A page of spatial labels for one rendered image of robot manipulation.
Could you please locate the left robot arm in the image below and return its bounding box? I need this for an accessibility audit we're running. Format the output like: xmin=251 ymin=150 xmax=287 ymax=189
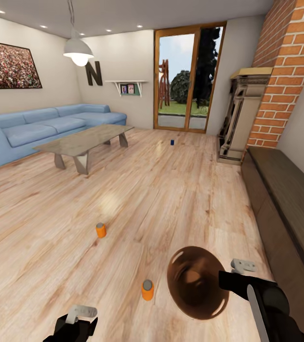
xmin=43 ymin=304 xmax=98 ymax=342

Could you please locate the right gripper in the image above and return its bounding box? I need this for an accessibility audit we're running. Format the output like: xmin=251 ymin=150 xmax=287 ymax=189
xmin=218 ymin=271 xmax=247 ymax=298

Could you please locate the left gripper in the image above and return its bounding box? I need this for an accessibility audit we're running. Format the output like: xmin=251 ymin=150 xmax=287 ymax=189
xmin=54 ymin=314 xmax=98 ymax=342

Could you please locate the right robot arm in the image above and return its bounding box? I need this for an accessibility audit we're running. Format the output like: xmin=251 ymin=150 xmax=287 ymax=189
xmin=218 ymin=258 xmax=304 ymax=342

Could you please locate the trash can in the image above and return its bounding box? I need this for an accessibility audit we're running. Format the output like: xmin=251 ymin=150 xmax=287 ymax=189
xmin=167 ymin=246 xmax=230 ymax=321

